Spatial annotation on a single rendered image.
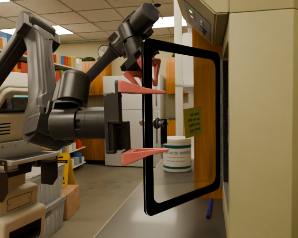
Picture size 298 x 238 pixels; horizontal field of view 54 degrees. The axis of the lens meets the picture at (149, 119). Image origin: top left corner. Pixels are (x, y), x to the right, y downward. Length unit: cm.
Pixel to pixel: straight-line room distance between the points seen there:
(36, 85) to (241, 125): 43
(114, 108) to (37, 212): 100
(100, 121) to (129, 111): 517
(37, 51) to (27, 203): 83
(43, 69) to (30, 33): 16
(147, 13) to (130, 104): 490
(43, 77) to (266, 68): 46
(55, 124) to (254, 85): 36
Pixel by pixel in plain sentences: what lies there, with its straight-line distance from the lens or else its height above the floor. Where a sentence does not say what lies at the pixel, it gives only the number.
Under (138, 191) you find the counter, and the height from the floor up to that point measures 94.
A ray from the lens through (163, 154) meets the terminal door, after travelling 69.
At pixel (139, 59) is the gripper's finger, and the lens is 77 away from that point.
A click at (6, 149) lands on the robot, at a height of 107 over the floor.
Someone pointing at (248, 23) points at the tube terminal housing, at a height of 139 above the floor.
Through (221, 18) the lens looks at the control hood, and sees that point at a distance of 62.
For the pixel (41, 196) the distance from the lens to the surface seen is 282.
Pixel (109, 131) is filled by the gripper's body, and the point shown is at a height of 120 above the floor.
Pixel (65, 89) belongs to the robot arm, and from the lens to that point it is 55.
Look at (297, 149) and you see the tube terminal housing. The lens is 60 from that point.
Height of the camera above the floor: 125
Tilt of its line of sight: 3 degrees down
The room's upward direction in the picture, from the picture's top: 1 degrees counter-clockwise
